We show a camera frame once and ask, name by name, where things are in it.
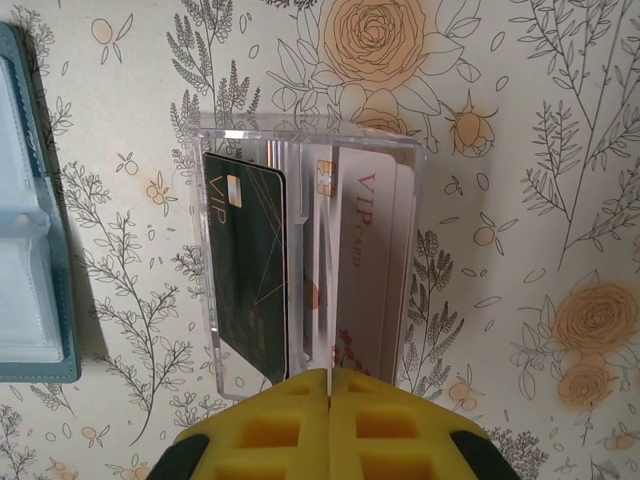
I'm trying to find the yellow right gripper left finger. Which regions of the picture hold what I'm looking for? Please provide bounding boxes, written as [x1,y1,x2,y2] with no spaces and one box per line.
[174,368,332,480]

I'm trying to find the black VIP card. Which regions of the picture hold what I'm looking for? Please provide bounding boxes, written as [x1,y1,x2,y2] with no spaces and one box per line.
[202,152,291,389]

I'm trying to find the teal leather card holder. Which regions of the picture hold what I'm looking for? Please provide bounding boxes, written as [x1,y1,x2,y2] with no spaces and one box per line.
[0,22,82,385]

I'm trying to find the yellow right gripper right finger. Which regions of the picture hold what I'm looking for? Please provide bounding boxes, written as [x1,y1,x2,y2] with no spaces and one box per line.
[331,368,484,480]

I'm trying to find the clear acrylic card box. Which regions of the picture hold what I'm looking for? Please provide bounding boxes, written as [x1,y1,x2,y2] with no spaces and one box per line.
[187,113,429,401]

